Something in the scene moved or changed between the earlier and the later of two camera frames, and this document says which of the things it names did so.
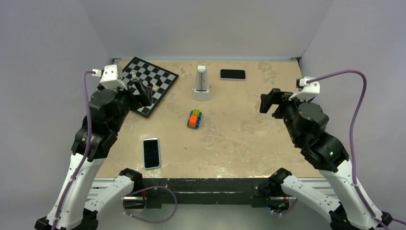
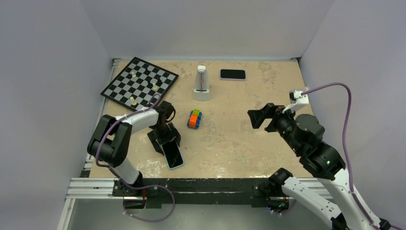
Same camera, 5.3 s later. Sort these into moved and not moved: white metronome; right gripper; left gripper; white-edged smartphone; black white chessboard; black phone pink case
Moved: white-edged smartphone; right gripper; left gripper
Not moved: white metronome; black white chessboard; black phone pink case
